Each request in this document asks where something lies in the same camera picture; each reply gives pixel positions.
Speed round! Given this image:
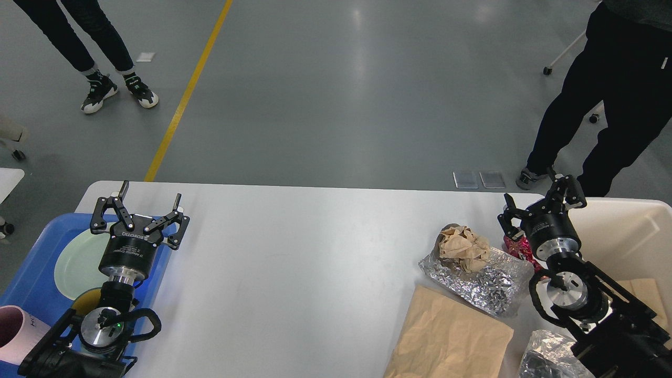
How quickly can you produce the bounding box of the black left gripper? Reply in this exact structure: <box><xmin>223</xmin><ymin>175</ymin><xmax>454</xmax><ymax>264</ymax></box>
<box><xmin>90</xmin><ymin>180</ymin><xmax>191</xmax><ymax>281</ymax></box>

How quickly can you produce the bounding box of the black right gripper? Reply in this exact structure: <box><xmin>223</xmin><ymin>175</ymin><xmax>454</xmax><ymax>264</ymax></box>
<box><xmin>497</xmin><ymin>167</ymin><xmax>586</xmax><ymax>261</ymax></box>

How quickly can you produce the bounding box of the light green plate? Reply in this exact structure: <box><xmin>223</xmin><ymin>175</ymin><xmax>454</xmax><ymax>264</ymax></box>
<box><xmin>54</xmin><ymin>230</ymin><xmax>110</xmax><ymax>300</ymax></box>

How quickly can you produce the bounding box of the teal mug yellow inside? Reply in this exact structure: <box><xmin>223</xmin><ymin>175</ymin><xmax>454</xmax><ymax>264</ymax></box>
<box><xmin>71</xmin><ymin>287</ymin><xmax>105</xmax><ymax>345</ymax></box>

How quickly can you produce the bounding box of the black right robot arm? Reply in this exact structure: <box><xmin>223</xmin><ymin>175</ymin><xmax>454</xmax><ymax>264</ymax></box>
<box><xmin>498</xmin><ymin>167</ymin><xmax>671</xmax><ymax>377</ymax></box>

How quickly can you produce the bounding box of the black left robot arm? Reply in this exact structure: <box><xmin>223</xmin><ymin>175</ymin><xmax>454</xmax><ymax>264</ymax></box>
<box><xmin>18</xmin><ymin>181</ymin><xmax>190</xmax><ymax>377</ymax></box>

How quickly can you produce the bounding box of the red shiny wrapper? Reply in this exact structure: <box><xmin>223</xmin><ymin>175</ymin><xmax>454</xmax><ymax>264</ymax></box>
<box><xmin>503</xmin><ymin>235</ymin><xmax>544</xmax><ymax>272</ymax></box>

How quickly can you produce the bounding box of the crumpled aluminium foil sheet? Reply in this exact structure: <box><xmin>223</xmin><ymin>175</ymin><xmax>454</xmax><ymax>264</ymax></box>
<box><xmin>418</xmin><ymin>224</ymin><xmax>534</xmax><ymax>318</ymax></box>

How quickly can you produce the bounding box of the crumpled brown paper ball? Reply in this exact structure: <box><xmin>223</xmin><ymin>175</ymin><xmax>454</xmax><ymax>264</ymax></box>
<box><xmin>438</xmin><ymin>225</ymin><xmax>490</xmax><ymax>272</ymax></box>

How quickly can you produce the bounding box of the beige plastic bin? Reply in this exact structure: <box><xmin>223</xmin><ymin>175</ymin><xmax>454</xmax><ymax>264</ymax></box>
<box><xmin>569</xmin><ymin>197</ymin><xmax>671</xmax><ymax>320</ymax></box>

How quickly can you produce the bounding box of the white office chair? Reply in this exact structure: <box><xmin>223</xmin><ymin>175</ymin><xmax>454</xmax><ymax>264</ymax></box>
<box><xmin>542</xmin><ymin>30</ymin><xmax>604</xmax><ymax>124</ymax></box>

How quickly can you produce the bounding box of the brown paper bag in bin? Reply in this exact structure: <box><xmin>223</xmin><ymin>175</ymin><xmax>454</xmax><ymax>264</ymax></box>
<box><xmin>617</xmin><ymin>278</ymin><xmax>670</xmax><ymax>332</ymax></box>

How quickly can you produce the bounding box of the white side table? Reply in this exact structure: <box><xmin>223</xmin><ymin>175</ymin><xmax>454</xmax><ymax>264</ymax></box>
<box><xmin>0</xmin><ymin>168</ymin><xmax>25</xmax><ymax>239</ymax></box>

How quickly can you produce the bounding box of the small foil wrapper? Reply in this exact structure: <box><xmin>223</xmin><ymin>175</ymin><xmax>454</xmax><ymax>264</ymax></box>
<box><xmin>518</xmin><ymin>330</ymin><xmax>594</xmax><ymax>377</ymax></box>

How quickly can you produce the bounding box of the flat brown paper bag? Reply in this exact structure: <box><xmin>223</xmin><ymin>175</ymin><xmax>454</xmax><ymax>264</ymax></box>
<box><xmin>384</xmin><ymin>285</ymin><xmax>514</xmax><ymax>377</ymax></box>

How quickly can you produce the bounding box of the pink ribbed mug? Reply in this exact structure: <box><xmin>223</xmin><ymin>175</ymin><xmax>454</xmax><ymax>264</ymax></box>
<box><xmin>1</xmin><ymin>306</ymin><xmax>51</xmax><ymax>365</ymax></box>

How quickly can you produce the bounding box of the person in black right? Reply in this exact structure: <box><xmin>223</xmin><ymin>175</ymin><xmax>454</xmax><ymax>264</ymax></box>
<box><xmin>516</xmin><ymin>1</ymin><xmax>671</xmax><ymax>197</ymax></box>

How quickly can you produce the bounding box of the person with black sneakers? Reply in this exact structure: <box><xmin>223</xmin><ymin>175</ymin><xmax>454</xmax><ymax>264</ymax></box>
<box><xmin>14</xmin><ymin>1</ymin><xmax>159</xmax><ymax>114</ymax></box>

